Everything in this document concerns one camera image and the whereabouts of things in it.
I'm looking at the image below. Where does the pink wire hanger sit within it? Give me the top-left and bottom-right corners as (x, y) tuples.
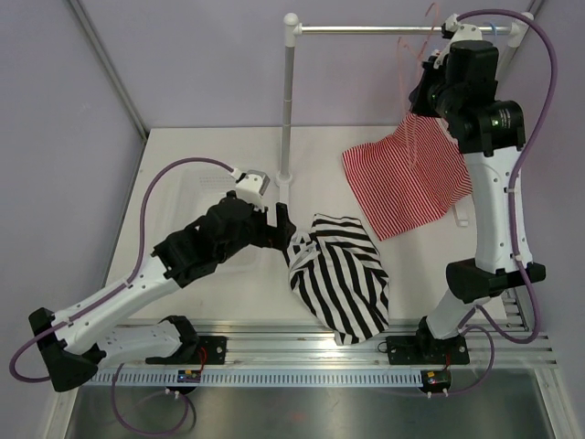
(395, 2), (442, 168)

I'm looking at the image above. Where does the black white striped tank top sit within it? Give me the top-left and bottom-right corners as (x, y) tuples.
(284, 214), (389, 346)

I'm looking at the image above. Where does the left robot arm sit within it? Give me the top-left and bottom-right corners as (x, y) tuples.
(28, 191), (296, 392)

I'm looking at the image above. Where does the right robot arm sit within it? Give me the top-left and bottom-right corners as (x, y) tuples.
(406, 38), (546, 364)

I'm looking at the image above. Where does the red white striped tank top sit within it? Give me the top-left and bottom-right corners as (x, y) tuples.
(342, 113), (472, 241)

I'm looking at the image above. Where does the clear plastic basket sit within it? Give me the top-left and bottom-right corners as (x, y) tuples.
(149, 165), (278, 274)

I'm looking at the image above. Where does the silver white clothes rack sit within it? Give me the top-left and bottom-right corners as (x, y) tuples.
(275, 12), (535, 204)

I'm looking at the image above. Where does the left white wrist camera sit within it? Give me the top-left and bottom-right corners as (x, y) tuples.
(230, 168), (271, 211)

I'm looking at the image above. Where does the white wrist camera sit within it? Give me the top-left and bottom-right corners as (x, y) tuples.
(230, 168), (271, 211)
(432, 14), (483, 70)

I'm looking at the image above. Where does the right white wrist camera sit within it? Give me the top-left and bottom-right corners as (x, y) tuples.
(432, 14), (483, 70)

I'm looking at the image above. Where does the right aluminium frame post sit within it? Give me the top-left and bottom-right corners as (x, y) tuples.
(499, 0), (547, 75)

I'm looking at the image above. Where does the aluminium frame post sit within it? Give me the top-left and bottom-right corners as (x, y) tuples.
(63, 0), (150, 144)
(499, 0), (547, 75)

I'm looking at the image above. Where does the aluminium mounting rail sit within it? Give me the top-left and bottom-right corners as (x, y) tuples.
(193, 320), (558, 369)

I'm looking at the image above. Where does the white slotted cable duct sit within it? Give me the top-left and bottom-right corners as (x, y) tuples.
(89, 368), (422, 388)

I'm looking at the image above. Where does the left aluminium frame post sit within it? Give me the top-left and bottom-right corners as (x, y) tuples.
(63, 0), (150, 144)

